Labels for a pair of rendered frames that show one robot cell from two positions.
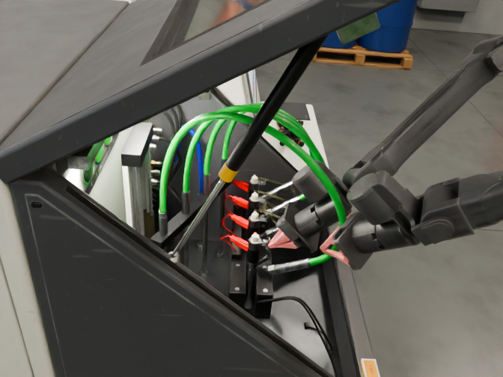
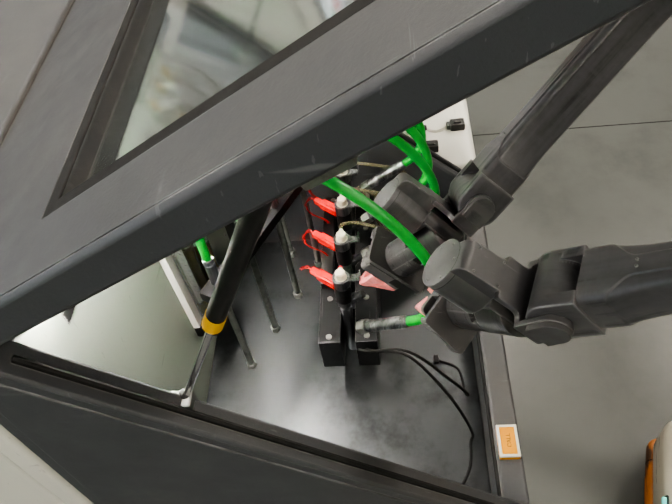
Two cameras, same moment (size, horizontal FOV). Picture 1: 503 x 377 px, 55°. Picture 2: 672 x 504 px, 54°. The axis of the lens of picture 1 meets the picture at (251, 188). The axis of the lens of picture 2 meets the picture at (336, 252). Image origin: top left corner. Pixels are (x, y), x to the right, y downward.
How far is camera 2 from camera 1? 0.29 m
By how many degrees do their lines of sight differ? 19
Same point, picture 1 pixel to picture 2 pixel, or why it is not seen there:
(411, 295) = (625, 236)
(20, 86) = not seen: outside the picture
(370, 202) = (452, 290)
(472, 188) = (597, 276)
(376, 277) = (573, 213)
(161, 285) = (174, 437)
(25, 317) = (31, 469)
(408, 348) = not seen: hidden behind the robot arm
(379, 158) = (495, 165)
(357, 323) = (495, 368)
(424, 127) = (566, 105)
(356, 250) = (455, 327)
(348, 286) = not seen: hidden behind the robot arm
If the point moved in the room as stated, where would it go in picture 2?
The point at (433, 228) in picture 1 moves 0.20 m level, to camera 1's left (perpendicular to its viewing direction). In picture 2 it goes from (541, 331) to (332, 331)
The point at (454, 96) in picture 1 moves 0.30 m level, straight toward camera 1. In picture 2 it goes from (616, 47) to (545, 222)
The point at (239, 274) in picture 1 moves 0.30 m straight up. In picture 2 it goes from (332, 313) to (306, 191)
